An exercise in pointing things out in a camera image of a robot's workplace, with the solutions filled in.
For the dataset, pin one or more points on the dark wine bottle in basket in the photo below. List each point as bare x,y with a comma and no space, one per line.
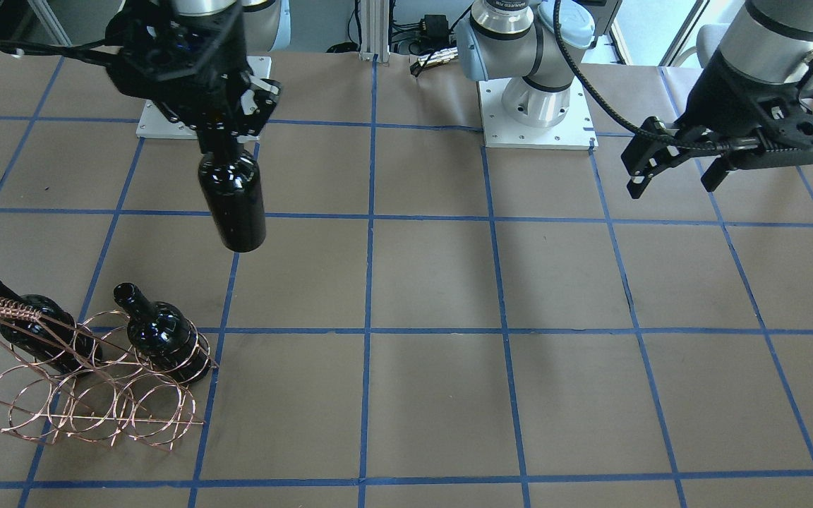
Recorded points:
163,335

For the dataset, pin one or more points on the aluminium frame post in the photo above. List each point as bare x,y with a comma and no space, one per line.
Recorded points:
374,28

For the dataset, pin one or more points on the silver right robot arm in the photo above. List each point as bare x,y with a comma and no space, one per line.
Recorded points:
190,58

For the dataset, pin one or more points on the copper wire wine basket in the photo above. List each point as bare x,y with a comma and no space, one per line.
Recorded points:
120,397

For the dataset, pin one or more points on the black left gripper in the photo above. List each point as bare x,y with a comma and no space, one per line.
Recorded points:
715,106

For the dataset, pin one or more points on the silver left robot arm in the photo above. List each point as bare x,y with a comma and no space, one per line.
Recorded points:
543,42

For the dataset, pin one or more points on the dark wine bottle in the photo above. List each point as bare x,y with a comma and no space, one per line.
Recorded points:
229,177
163,335

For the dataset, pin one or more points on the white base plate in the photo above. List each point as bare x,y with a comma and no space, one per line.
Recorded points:
515,115

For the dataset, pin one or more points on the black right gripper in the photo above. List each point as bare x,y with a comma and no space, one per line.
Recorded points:
217,106

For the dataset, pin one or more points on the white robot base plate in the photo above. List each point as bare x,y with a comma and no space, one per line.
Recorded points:
240,103

